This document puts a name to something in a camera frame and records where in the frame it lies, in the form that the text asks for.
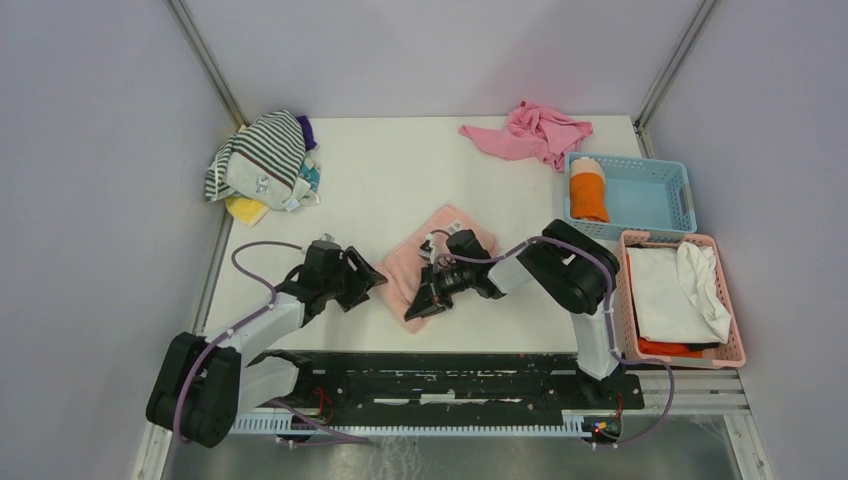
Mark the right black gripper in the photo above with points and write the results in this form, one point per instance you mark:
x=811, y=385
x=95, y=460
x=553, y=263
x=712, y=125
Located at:
x=428, y=300

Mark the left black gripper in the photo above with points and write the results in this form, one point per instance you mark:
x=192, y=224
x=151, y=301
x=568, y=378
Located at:
x=362, y=278

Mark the light pink towel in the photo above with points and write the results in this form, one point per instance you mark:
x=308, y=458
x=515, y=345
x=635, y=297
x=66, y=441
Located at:
x=402, y=265

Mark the orange cartoon towel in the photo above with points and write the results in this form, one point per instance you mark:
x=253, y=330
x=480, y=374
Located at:
x=587, y=184

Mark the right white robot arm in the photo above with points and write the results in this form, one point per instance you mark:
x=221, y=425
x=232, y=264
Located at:
x=574, y=270

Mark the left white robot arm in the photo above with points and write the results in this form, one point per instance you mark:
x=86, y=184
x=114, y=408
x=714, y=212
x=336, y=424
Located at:
x=206, y=382

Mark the teal patterned cloth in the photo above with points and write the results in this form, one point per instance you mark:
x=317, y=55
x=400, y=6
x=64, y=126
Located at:
x=305, y=191

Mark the yellow cloth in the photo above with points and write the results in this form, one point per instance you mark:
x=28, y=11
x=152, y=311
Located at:
x=245, y=210

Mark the purple cloth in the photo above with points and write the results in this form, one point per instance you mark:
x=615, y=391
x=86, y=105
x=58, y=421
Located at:
x=307, y=132

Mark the striped cloth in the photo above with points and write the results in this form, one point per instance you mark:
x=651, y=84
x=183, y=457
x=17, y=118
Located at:
x=261, y=161

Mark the pink crumpled towel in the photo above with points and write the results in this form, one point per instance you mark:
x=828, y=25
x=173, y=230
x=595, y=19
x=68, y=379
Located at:
x=532, y=130

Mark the blue plastic basket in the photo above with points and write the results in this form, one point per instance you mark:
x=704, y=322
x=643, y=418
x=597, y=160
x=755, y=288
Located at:
x=639, y=194

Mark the orange cloth in basket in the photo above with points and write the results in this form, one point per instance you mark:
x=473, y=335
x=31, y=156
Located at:
x=649, y=347

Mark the white cloth in basket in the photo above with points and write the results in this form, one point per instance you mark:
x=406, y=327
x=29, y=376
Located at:
x=674, y=293

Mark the pink plastic basket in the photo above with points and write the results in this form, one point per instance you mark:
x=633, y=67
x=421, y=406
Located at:
x=730, y=354

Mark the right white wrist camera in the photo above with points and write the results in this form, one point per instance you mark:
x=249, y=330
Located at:
x=428, y=251

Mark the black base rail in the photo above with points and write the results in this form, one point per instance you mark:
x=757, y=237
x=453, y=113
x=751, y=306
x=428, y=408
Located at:
x=454, y=389

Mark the white slotted cable duct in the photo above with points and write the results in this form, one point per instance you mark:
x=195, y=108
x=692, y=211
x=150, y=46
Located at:
x=279, y=422

